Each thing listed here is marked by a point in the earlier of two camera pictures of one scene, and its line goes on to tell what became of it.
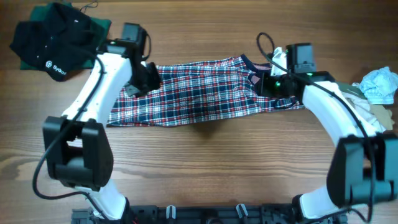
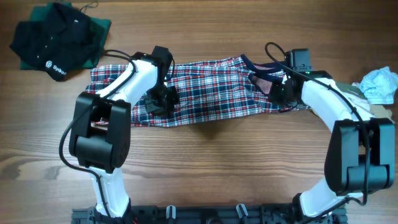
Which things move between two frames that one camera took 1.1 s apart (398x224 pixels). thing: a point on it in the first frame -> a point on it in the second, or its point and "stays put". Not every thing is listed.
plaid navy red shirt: [198, 93] stays put
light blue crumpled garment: [379, 86] stays put
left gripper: [154, 80] -> [161, 110]
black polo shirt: [58, 44] stays put
